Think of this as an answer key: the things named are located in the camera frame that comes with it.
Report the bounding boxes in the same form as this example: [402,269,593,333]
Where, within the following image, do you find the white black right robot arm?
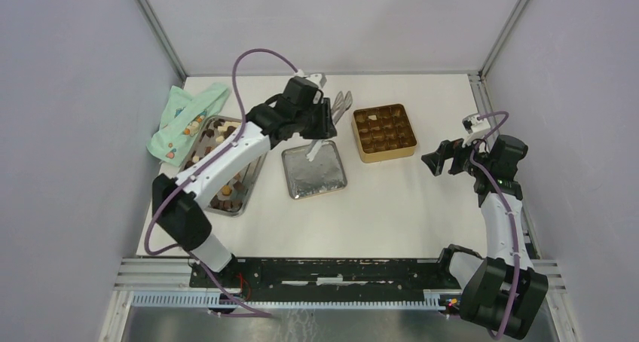
[421,135,549,340]

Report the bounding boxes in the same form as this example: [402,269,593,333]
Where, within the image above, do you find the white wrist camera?
[294,69,326,104]
[462,114,491,147]

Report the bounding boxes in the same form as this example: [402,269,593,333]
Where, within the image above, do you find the metal chocolate tray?
[174,116,271,217]

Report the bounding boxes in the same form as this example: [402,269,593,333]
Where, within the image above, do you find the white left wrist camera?
[294,69,326,104]

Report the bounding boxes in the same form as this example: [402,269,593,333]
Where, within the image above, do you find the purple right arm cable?
[469,111,523,340]

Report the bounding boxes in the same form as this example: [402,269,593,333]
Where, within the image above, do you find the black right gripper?
[420,131,492,178]

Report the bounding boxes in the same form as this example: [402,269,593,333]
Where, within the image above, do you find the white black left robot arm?
[151,73,337,288]

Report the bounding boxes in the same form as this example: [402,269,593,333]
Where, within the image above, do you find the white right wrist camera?
[462,114,491,147]

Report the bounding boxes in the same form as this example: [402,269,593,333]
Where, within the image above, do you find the metal serving tongs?
[305,90,353,162]

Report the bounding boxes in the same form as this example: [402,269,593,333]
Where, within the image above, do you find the gold chocolate box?
[352,103,417,163]

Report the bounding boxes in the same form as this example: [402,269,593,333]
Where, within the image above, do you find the silver box lid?
[281,140,347,200]

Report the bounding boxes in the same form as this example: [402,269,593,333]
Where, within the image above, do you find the green patterned cloth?
[146,83,231,166]

